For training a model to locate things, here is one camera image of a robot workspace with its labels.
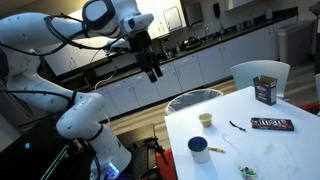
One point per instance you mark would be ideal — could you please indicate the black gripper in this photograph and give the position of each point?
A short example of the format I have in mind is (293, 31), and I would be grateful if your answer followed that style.
(140, 41)

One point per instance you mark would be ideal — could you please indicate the white mug with blue inside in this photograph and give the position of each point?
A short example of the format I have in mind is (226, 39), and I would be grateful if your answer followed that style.
(200, 155)

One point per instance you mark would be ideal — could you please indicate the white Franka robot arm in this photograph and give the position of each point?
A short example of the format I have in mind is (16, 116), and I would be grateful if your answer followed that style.
(30, 33)

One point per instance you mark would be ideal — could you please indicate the trash bin with clear bag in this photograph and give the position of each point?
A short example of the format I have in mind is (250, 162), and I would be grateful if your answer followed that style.
(191, 100)

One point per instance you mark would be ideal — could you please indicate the white kitchen base cabinets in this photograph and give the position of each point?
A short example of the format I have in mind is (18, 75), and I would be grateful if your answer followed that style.
(213, 63)

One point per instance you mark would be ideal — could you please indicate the kitchen faucet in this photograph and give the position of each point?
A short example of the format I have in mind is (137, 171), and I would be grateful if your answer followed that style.
(207, 32)

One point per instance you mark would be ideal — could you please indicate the paper towel dispenser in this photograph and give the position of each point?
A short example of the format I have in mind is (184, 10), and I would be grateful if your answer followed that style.
(194, 14)

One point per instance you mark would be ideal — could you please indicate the small cup with beige sauce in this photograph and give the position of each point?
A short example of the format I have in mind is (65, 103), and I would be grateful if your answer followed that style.
(205, 120)

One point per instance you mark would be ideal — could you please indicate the black kitchen countertop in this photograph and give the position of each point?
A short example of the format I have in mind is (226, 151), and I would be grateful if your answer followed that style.
(233, 33)

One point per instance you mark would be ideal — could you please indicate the black soap dispenser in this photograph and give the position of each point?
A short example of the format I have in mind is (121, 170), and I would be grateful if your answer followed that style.
(217, 10)

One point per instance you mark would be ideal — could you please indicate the white chair with teal seat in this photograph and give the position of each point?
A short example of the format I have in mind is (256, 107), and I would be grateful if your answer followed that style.
(246, 75)

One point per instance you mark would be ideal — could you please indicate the black marker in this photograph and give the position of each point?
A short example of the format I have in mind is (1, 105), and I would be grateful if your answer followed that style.
(237, 126)

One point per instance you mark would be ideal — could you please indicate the clear plastic spoon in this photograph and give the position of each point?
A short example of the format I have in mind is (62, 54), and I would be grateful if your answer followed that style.
(230, 141)

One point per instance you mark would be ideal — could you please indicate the open blue cardboard box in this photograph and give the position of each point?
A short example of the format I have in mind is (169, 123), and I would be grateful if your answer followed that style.
(266, 93)

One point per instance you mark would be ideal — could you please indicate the brown candy box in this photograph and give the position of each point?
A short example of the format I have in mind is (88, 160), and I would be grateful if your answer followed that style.
(271, 124)

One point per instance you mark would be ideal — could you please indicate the clear cup with candies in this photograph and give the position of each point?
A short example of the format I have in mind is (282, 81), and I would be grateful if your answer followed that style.
(248, 171)

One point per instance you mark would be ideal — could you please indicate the grey waste container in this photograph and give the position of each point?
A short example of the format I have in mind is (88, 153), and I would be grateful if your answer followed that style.
(296, 43)

